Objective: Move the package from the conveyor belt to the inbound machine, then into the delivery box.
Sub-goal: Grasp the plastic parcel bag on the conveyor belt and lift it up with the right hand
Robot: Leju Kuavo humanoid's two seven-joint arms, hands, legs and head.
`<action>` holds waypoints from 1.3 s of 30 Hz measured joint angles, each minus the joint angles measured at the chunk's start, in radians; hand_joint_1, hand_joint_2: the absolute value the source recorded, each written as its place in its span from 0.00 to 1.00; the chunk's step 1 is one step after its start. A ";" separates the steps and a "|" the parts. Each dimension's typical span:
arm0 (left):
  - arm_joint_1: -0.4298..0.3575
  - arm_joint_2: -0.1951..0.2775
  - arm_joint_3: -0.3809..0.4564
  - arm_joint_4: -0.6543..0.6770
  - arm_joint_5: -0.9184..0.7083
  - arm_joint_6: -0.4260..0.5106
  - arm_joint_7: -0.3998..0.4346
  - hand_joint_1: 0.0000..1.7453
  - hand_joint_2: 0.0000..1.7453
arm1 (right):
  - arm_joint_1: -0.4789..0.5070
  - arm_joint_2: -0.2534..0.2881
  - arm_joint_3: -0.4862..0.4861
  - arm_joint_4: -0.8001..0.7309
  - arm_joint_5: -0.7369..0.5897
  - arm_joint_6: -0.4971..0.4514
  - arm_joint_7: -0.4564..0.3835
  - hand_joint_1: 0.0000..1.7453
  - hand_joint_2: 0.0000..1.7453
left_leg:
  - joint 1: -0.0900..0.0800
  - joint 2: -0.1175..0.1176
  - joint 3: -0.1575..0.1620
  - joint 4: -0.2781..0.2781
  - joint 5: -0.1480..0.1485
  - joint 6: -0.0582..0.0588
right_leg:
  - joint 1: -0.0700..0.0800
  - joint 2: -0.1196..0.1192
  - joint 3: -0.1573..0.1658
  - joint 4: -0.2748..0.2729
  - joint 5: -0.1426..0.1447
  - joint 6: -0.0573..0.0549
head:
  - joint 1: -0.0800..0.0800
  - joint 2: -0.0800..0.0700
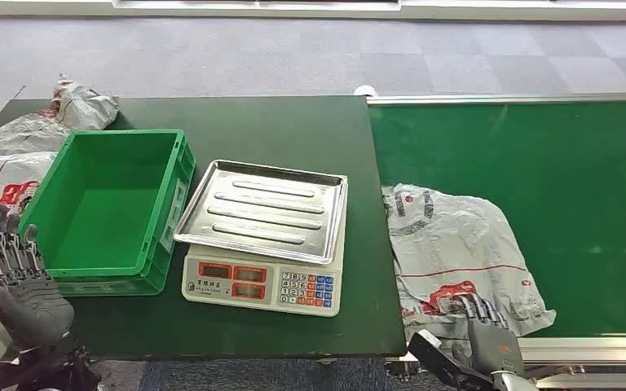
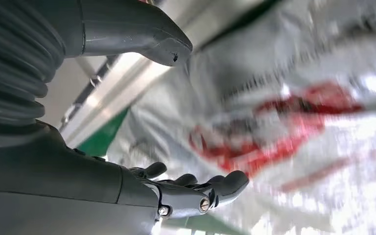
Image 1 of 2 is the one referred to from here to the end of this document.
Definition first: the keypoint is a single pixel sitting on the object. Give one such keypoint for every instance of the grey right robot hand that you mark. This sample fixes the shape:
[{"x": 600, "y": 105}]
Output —
[{"x": 494, "y": 345}]

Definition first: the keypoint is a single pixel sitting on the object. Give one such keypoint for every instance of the steel weighing pan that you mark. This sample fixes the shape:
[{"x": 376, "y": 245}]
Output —
[{"x": 264, "y": 210}]

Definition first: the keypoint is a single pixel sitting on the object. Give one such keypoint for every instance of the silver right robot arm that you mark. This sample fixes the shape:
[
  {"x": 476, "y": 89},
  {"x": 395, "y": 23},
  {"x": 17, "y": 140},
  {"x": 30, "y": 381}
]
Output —
[{"x": 513, "y": 383}]

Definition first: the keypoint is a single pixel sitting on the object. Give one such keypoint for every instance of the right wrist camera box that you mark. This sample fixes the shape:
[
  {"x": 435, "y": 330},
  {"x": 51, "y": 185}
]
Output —
[{"x": 442, "y": 361}]

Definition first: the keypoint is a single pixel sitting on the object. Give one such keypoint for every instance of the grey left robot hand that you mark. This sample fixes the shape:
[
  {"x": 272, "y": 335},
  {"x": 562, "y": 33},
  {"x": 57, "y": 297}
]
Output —
[{"x": 32, "y": 310}]

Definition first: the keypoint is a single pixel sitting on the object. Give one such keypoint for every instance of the crumpled grey mailer package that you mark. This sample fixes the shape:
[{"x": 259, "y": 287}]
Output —
[{"x": 81, "y": 108}]

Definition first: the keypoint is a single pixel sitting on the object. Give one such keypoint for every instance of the dark green table board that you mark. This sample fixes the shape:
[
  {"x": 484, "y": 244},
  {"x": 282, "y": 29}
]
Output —
[{"x": 270, "y": 129}]

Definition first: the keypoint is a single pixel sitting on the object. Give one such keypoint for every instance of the aluminium conveyor frame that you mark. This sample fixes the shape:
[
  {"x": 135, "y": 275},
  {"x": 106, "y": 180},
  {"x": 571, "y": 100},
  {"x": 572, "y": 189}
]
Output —
[{"x": 588, "y": 349}]

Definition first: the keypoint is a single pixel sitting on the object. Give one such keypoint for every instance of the grey mailer package red print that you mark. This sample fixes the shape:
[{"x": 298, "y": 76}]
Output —
[{"x": 453, "y": 243}]

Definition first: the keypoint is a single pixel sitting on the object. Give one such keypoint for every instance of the green conveyor belt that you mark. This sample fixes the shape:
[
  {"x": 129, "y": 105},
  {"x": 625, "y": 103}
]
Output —
[{"x": 561, "y": 189}]

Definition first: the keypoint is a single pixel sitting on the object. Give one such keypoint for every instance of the flat white mailer package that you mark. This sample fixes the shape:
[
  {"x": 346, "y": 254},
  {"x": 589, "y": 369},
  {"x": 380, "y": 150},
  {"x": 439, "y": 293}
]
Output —
[{"x": 0, "y": 178}]

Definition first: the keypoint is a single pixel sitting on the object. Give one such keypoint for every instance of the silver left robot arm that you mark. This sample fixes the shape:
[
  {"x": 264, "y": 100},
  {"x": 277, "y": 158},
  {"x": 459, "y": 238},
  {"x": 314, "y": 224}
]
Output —
[{"x": 48, "y": 372}]

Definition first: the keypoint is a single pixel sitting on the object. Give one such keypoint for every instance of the white electronic scale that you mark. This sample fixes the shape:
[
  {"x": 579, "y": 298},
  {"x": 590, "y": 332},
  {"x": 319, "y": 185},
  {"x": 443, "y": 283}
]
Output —
[{"x": 226, "y": 280}]

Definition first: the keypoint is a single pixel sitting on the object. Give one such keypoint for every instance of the green plastic crate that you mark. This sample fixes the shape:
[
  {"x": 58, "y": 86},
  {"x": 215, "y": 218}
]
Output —
[{"x": 102, "y": 216}]

